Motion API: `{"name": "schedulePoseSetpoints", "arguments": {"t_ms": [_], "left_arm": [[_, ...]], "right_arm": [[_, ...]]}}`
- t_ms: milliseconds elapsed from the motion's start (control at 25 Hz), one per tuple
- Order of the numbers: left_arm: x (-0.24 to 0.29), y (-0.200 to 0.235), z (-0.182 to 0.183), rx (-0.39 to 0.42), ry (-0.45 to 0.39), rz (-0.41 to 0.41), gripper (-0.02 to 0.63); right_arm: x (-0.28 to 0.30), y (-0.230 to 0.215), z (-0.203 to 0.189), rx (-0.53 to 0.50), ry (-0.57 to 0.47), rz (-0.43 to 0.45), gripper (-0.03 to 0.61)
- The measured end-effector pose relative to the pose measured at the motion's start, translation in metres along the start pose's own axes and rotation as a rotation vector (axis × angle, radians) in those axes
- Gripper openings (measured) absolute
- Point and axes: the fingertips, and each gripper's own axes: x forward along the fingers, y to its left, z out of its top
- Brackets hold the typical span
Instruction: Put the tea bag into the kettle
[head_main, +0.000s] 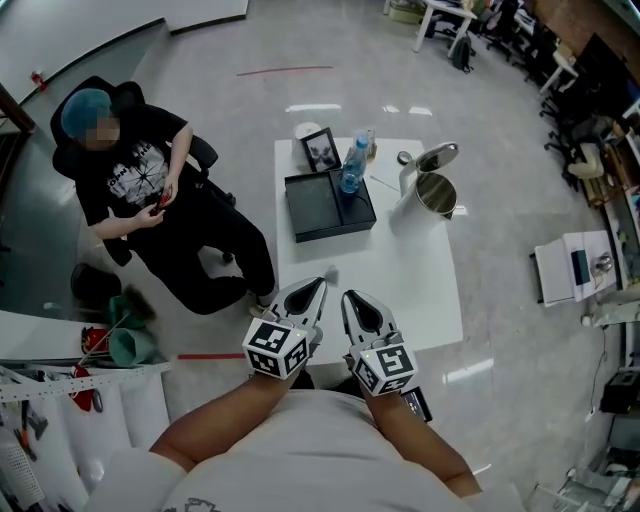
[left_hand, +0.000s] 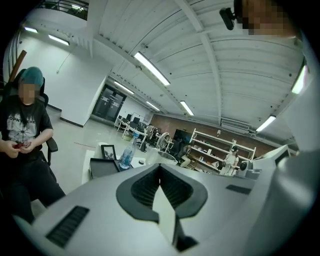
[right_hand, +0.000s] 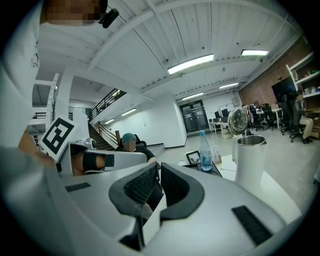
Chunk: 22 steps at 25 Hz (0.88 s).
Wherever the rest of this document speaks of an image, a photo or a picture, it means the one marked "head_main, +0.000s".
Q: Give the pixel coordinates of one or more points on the red smartphone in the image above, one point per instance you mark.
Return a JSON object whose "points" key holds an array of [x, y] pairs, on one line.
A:
{"points": [[162, 200]]}

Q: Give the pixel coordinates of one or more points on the dark backpack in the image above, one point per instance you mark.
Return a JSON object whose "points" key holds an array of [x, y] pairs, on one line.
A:
{"points": [[462, 55]]}

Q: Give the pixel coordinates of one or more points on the row of black office chairs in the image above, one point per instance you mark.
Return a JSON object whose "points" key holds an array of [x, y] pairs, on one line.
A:
{"points": [[550, 75]]}

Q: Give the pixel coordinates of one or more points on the black rectangular box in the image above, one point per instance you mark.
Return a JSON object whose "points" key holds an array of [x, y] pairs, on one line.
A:
{"points": [[310, 205]]}

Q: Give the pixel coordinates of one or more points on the black equipment case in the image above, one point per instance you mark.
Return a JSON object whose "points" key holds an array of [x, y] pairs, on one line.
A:
{"points": [[620, 395]]}

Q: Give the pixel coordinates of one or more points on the person's left forearm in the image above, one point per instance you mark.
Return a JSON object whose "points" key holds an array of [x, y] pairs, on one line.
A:
{"points": [[215, 420]]}

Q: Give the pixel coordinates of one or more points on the black office chair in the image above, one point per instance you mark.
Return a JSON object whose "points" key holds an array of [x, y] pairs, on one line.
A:
{"points": [[205, 150]]}

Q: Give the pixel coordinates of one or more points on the steel pot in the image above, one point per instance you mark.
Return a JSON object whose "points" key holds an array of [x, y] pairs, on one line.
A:
{"points": [[405, 200]]}

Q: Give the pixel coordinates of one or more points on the white perforated metal rack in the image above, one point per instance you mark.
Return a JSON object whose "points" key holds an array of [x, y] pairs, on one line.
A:
{"points": [[75, 385]]}

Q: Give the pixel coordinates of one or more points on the black round stool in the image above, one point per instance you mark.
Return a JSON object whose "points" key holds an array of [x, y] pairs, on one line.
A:
{"points": [[95, 280]]}

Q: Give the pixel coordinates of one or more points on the small round metal lid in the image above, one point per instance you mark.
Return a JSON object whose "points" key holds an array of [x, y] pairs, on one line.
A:
{"points": [[403, 158]]}

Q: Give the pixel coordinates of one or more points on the brown brush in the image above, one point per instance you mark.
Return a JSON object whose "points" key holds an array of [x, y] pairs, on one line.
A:
{"points": [[140, 300]]}

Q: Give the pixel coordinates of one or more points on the person's white shirt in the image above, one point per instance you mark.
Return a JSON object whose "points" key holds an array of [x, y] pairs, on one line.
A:
{"points": [[310, 450]]}

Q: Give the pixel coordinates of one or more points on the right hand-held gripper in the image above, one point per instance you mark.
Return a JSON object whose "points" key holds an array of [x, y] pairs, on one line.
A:
{"points": [[392, 362]]}

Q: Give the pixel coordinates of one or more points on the row of white desks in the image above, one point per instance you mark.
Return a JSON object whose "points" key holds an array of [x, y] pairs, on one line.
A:
{"points": [[445, 10]]}

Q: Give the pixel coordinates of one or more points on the red fire extinguisher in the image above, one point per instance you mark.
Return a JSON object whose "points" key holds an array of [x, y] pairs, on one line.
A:
{"points": [[37, 80]]}

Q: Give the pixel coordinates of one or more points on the black picture frame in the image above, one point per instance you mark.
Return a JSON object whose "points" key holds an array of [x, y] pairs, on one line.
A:
{"points": [[320, 150]]}

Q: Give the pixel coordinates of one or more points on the person's right forearm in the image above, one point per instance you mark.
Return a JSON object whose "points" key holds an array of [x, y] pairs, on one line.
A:
{"points": [[415, 440]]}

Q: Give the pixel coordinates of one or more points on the thin white stick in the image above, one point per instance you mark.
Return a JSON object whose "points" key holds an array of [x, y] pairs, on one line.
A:
{"points": [[385, 183]]}

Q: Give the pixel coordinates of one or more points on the green plastic dustpan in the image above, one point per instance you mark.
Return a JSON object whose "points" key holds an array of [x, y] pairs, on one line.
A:
{"points": [[132, 345]]}

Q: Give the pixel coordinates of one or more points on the clear plastic water bottle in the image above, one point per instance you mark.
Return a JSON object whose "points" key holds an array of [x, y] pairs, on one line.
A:
{"points": [[352, 170]]}

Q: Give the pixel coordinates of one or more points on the white rolling cart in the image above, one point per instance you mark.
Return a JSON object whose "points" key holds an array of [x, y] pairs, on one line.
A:
{"points": [[555, 270]]}

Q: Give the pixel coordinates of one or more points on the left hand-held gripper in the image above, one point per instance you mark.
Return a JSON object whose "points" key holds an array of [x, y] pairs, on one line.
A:
{"points": [[272, 340]]}

